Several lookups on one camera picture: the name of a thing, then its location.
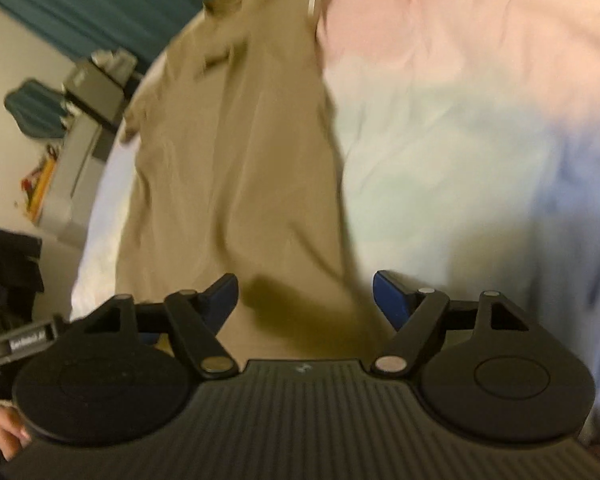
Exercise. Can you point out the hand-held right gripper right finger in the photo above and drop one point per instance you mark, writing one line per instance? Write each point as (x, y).
(392, 297)

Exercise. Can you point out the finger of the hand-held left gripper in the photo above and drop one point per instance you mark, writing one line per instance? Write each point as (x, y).
(152, 336)

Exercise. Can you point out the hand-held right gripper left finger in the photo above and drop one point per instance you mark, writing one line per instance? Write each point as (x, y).
(225, 300)

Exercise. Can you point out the khaki t-shirt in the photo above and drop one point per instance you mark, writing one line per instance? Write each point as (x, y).
(240, 160)

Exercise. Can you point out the person's left hand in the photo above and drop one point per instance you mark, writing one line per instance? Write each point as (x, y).
(9, 430)

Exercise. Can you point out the yellow tray of cosmetics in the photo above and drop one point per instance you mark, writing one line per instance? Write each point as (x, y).
(40, 185)

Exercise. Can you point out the pastel tie-dye bed sheet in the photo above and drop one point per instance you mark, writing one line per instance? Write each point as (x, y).
(455, 135)

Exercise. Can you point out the white dressing table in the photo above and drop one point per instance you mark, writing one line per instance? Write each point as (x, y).
(75, 175)

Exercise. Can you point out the wavy-edged mirror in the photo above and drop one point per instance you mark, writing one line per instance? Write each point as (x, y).
(35, 107)

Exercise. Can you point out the grey chair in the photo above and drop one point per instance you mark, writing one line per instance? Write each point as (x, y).
(97, 92)

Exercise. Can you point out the teal curtain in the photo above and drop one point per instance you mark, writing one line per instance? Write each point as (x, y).
(80, 5)

